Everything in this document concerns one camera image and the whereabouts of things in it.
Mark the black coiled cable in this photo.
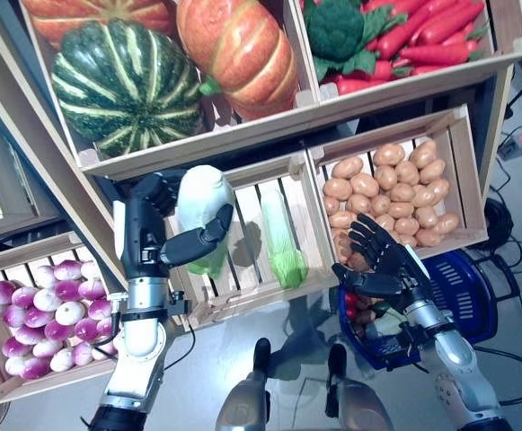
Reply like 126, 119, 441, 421
483, 197, 513, 252

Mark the green striped pumpkin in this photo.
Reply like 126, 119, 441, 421
51, 18, 206, 158

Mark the grey power strip red switch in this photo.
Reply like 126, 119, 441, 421
498, 128, 522, 161

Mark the round orange ribbed pumpkin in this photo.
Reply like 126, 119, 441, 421
20, 0, 176, 50

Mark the pale white vegetable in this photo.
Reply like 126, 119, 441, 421
366, 321, 401, 342

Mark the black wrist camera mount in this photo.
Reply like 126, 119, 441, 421
169, 290, 192, 318
393, 322, 429, 358

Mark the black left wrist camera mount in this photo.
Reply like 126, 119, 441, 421
169, 290, 192, 318

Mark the wooden display shelf frame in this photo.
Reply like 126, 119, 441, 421
0, 66, 66, 248
0, 0, 516, 293

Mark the black five-finger right hand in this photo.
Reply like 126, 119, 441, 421
331, 213, 435, 313

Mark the silver right robot leg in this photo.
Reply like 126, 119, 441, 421
324, 343, 394, 431

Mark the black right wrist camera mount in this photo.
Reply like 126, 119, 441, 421
393, 322, 429, 358

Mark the silver left robot leg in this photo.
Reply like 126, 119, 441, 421
215, 337, 274, 431

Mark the black five-finger left hand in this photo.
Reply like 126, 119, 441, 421
113, 169, 235, 282

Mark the silver robot leg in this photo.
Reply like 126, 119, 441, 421
324, 343, 394, 431
215, 337, 274, 431

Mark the oblong orange pumpkin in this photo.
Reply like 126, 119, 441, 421
175, 0, 298, 121

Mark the white green napa cabbage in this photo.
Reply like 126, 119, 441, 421
260, 188, 309, 291
173, 164, 237, 277

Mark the dark green leafy broccoli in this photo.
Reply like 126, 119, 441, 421
303, 0, 408, 84

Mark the blue plastic shopping basket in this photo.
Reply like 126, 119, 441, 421
337, 249, 498, 372

